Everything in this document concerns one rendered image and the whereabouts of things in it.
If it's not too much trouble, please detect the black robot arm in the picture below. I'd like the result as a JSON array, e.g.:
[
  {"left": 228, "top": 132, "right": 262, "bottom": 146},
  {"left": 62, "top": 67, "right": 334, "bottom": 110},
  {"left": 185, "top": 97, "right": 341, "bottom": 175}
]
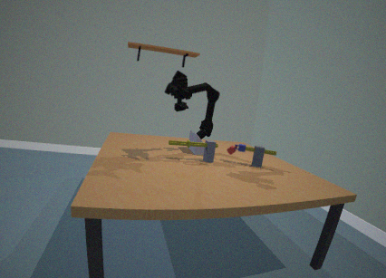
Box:
[{"left": 165, "top": 71, "right": 220, "bottom": 139}]

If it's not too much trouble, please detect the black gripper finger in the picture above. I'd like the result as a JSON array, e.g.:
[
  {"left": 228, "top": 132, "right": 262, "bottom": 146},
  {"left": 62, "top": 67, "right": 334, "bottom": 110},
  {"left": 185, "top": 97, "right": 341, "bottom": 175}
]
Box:
[
  {"left": 177, "top": 103, "right": 188, "bottom": 110},
  {"left": 177, "top": 81, "right": 189, "bottom": 93}
]

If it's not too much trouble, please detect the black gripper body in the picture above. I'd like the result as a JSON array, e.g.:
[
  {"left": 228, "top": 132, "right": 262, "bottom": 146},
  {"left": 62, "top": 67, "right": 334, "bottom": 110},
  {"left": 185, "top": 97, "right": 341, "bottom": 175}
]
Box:
[{"left": 170, "top": 77, "right": 188, "bottom": 111}]

